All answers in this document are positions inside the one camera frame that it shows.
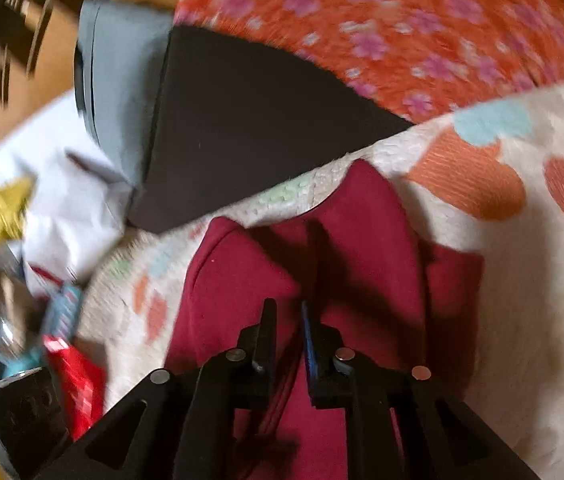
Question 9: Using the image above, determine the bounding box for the heart patterned quilt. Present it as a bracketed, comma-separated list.
[77, 77, 564, 480]

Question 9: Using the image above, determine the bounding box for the gold wrapper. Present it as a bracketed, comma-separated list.
[0, 176, 35, 250]

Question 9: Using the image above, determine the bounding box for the orange floral cloth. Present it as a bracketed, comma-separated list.
[174, 0, 564, 123]

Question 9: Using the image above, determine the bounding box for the grey folded cloth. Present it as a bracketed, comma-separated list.
[74, 0, 173, 188]

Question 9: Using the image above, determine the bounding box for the black folded cloth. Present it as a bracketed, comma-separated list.
[127, 25, 413, 234]

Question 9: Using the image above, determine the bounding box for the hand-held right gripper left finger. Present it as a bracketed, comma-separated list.
[32, 298, 278, 480]

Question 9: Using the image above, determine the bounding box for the maroon sweater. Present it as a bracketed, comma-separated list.
[164, 159, 485, 480]

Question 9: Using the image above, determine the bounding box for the white plastic bag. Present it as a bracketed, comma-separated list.
[0, 89, 133, 293]

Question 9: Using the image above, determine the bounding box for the black box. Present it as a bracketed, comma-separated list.
[0, 367, 70, 461]

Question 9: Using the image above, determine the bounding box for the red packet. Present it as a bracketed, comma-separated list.
[42, 335, 108, 442]

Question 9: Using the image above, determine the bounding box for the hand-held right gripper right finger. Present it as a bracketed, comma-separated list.
[301, 301, 543, 480]

